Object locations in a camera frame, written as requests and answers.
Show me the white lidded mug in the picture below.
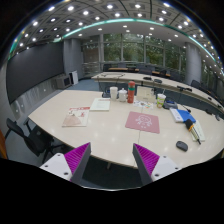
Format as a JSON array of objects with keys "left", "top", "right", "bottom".
[{"left": 118, "top": 88, "right": 127, "bottom": 102}]

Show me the green and white paper cup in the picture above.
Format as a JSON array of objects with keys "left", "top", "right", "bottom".
[{"left": 157, "top": 94, "right": 166, "bottom": 108}]

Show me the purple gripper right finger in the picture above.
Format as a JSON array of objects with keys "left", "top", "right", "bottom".
[{"left": 132, "top": 143, "right": 183, "bottom": 186}]

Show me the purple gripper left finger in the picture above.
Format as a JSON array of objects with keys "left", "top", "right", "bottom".
[{"left": 39, "top": 142, "right": 92, "bottom": 185}]

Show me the large black wall screen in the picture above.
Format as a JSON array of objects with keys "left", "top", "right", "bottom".
[{"left": 6, "top": 43, "right": 64, "bottom": 103}]

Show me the black office chair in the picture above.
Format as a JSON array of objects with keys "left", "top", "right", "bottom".
[{"left": 6, "top": 118, "right": 65, "bottom": 162}]

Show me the red thermos bottle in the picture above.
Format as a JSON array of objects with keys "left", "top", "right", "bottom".
[{"left": 127, "top": 81, "right": 135, "bottom": 103}]

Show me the blue notebook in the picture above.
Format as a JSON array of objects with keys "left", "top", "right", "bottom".
[{"left": 170, "top": 108, "right": 196, "bottom": 123}]

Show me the red and white booklet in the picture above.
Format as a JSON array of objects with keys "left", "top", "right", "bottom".
[{"left": 62, "top": 107, "right": 90, "bottom": 127}]

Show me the pink mouse pad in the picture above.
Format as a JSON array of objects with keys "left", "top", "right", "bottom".
[{"left": 125, "top": 112, "right": 160, "bottom": 134}]

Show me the white standing card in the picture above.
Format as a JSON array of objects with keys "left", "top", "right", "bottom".
[{"left": 136, "top": 86, "right": 155, "bottom": 103}]

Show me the black computer mouse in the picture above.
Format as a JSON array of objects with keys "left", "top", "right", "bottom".
[{"left": 176, "top": 141, "right": 188, "bottom": 152}]

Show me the black and yellow tool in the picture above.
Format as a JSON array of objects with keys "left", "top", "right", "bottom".
[{"left": 185, "top": 119, "right": 201, "bottom": 143}]

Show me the white paper booklet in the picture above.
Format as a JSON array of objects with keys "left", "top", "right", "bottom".
[{"left": 90, "top": 98, "right": 110, "bottom": 111}]

